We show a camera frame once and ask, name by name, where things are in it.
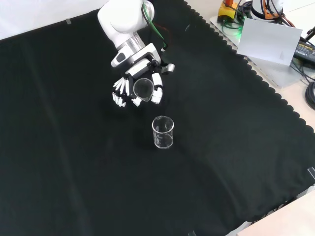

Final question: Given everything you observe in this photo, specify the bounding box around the yellow stop button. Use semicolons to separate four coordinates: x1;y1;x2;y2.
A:
217;0;239;22

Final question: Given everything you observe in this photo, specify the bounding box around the large clear glass beaker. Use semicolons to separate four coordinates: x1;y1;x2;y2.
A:
151;116;175;150

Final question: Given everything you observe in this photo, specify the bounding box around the pale board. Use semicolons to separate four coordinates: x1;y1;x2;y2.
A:
236;18;304;67

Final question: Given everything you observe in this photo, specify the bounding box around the small clear glass beaker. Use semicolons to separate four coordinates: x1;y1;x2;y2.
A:
132;77;155;103

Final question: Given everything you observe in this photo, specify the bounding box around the black power adapter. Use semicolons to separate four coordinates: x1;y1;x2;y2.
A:
292;40;315;60

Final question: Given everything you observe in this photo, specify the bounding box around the green cable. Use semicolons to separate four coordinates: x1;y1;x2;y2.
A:
140;3;169;51

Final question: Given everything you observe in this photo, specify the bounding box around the coiled black cable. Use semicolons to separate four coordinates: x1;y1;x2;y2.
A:
304;80;315;110

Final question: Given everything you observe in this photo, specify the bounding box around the orange cable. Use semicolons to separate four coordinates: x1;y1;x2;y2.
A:
260;0;296;27

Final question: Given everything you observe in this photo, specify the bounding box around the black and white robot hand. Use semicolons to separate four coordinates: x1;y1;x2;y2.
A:
111;59;164;108

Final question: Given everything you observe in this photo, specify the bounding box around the grey base plate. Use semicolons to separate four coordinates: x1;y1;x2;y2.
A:
209;11;315;89

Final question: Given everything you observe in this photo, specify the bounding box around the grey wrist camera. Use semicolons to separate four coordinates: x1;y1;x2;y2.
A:
160;63;176;75

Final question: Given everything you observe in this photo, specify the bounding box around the black bench cloth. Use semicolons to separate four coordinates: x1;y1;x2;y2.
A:
0;0;315;236

